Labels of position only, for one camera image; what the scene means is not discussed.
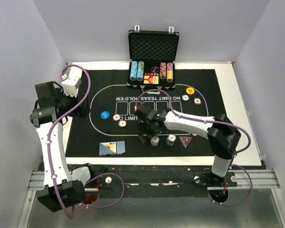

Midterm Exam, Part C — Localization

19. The grey white chip stack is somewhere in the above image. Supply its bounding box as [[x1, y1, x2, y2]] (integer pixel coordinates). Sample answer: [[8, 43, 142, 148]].
[[150, 136, 160, 146]]

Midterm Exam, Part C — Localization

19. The blue round blind button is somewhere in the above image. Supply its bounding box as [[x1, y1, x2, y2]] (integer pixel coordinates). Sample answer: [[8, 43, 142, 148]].
[[100, 111, 110, 119]]

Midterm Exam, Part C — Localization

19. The red white chip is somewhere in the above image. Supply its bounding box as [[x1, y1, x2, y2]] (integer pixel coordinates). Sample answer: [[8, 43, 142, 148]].
[[113, 114, 121, 121], [194, 98, 201, 105]]

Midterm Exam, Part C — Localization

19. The triangular dealer button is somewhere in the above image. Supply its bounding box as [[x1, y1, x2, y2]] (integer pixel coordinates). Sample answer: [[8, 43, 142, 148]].
[[179, 136, 192, 149]]

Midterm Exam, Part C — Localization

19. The yellow round blind button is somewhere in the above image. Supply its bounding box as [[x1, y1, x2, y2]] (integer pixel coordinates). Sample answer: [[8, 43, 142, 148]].
[[186, 87, 195, 95]]

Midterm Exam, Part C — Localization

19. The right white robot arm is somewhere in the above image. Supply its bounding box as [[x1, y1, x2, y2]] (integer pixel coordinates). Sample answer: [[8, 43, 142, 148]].
[[134, 104, 241, 186]]

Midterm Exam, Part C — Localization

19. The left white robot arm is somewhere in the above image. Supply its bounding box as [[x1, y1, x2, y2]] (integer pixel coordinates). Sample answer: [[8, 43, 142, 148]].
[[29, 81, 96, 212]]

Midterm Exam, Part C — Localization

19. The blue white chip stack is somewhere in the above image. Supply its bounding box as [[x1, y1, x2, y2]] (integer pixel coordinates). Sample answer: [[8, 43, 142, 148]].
[[166, 134, 176, 146]]

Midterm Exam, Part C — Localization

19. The black poker table mat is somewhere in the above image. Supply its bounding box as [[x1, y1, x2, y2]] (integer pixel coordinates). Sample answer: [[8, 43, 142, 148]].
[[66, 70, 226, 158]]

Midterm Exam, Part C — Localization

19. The red card deck in case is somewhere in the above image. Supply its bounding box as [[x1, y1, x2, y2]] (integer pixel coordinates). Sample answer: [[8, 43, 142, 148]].
[[143, 72, 159, 85]]

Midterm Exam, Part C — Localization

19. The orange chip row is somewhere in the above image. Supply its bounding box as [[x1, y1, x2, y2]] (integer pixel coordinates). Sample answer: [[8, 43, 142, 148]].
[[166, 63, 173, 83]]

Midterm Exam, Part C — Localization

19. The light blue chip row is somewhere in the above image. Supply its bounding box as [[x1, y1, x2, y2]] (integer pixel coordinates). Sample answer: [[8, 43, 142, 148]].
[[129, 61, 138, 81]]

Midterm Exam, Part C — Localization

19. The red purple chip row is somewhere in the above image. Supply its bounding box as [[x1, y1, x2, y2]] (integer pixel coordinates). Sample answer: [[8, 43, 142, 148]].
[[160, 62, 167, 80]]

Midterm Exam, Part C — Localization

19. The teal grey chip row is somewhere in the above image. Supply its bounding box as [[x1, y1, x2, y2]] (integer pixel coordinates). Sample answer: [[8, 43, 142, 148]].
[[136, 61, 144, 81]]

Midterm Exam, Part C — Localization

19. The black aluminium chip case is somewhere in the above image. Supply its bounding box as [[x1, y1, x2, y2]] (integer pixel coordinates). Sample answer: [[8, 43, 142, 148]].
[[127, 25, 180, 90]]

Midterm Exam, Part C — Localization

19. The white table board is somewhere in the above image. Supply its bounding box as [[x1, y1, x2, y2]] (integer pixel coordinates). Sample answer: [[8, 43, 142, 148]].
[[66, 62, 262, 167]]

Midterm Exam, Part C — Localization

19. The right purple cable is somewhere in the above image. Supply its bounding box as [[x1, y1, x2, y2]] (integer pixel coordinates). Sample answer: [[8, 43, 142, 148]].
[[134, 89, 253, 207]]

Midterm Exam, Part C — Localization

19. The purple cable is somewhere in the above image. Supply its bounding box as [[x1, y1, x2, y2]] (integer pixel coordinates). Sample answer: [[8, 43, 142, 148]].
[[48, 64, 125, 219], [134, 89, 253, 207]]

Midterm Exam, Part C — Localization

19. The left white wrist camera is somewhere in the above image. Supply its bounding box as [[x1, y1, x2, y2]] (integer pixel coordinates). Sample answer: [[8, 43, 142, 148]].
[[61, 66, 81, 97]]

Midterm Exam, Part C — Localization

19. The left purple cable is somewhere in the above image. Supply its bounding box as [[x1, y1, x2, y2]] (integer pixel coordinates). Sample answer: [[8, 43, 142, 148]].
[[48, 64, 125, 219]]

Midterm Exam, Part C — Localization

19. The aluminium mounting rail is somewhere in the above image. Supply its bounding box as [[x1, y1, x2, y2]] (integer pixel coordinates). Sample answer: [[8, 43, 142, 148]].
[[28, 170, 280, 191]]

